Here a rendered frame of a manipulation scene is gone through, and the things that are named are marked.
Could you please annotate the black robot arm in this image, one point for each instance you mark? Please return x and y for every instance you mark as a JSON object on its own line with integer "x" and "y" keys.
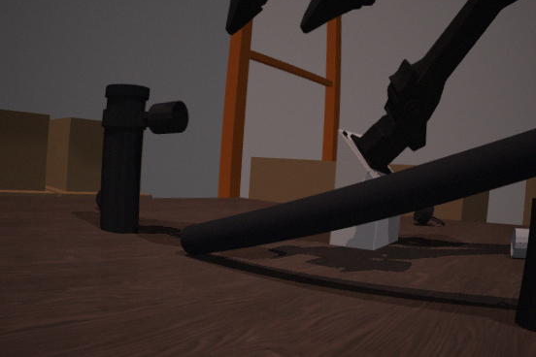
{"x": 415, "y": 90}

